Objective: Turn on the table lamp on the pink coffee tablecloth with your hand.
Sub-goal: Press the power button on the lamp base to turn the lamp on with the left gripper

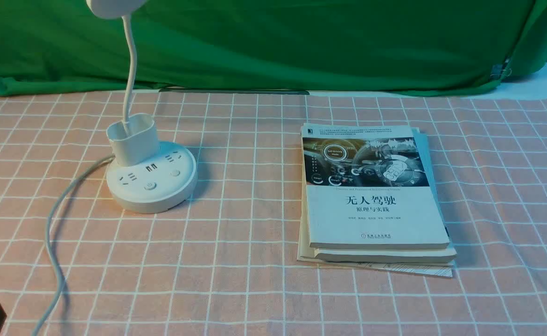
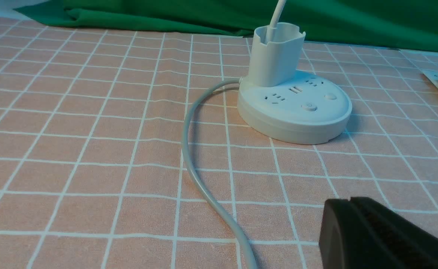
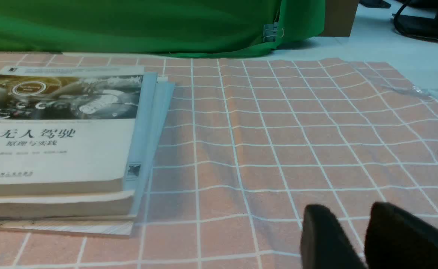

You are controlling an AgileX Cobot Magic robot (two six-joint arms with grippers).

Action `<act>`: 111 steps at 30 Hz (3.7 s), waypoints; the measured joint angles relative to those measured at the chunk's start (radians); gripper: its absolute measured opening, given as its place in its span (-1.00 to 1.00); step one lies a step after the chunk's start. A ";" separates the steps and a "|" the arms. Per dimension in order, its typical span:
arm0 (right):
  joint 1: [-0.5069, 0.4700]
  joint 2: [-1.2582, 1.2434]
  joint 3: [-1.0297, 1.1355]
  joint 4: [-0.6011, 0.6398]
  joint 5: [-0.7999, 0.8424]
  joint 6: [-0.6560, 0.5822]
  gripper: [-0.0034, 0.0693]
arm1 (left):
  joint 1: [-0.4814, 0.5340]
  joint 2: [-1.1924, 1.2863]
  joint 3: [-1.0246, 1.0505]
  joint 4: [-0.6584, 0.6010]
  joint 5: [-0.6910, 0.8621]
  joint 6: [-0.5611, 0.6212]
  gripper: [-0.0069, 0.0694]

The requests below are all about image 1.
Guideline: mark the green backdrop cloth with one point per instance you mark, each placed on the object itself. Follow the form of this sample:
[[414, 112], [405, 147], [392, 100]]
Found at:
[[415, 47]]

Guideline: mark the metal binder clip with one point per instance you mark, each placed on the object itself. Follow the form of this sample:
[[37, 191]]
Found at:
[[501, 71]]

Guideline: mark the white self-driving textbook on top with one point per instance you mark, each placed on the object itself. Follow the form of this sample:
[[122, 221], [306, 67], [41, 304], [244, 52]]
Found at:
[[371, 210]]

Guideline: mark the pink checkered tablecloth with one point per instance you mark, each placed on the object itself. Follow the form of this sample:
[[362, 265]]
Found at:
[[224, 264]]

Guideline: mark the white desk lamp with sockets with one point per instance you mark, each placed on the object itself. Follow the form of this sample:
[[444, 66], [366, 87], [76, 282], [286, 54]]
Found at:
[[146, 174]]

